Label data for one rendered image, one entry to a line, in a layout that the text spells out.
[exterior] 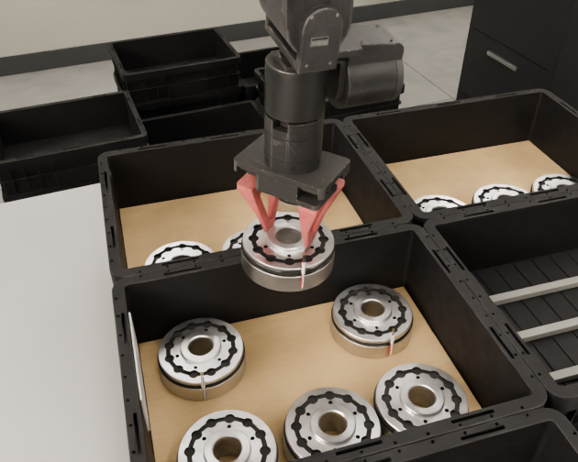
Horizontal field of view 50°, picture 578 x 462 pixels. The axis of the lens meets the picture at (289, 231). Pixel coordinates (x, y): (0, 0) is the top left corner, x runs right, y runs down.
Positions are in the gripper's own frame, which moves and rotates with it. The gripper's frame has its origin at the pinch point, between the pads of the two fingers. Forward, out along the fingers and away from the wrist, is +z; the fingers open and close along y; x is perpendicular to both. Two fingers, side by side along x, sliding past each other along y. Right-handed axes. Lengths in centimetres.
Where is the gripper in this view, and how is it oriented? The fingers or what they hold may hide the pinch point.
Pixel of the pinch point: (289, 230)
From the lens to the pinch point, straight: 67.4
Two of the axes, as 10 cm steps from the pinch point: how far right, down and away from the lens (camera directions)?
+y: -8.7, -3.3, 3.6
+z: -0.4, 7.8, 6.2
